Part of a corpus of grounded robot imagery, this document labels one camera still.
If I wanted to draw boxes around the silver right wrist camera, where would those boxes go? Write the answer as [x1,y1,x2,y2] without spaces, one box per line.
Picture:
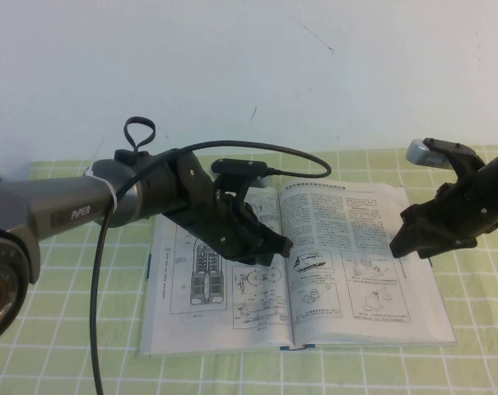
[405,138,452,169]

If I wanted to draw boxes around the black bar-shaped left wrist camera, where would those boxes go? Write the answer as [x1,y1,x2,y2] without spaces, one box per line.
[210,158,271,179]

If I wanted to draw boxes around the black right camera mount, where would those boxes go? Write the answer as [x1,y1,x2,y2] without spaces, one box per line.
[423,137,486,183]

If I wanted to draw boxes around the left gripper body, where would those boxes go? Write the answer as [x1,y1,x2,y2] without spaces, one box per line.
[165,151,271,265]

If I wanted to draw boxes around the technical book with diagrams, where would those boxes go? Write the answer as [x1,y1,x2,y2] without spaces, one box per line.
[139,180,458,357]

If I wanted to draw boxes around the white zip tie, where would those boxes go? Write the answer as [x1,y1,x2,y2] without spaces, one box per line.
[85,165,120,207]

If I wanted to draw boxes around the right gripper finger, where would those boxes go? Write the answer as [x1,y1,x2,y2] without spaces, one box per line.
[394,246,433,261]
[389,224,418,255]

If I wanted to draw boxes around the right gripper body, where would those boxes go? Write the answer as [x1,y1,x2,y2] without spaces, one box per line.
[398,172,498,261]

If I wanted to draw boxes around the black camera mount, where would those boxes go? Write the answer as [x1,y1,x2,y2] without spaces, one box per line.
[213,174,256,202]
[423,137,486,183]

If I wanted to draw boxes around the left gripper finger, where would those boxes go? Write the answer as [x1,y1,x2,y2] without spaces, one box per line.
[256,224,296,259]
[250,246,277,269]

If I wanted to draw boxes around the black strap loop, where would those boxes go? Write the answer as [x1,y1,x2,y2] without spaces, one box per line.
[123,117,156,154]

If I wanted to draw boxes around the long black camera cable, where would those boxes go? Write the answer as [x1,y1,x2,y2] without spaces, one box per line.
[91,142,332,395]

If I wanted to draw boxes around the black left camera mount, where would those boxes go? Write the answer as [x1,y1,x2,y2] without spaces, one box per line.
[213,174,256,202]

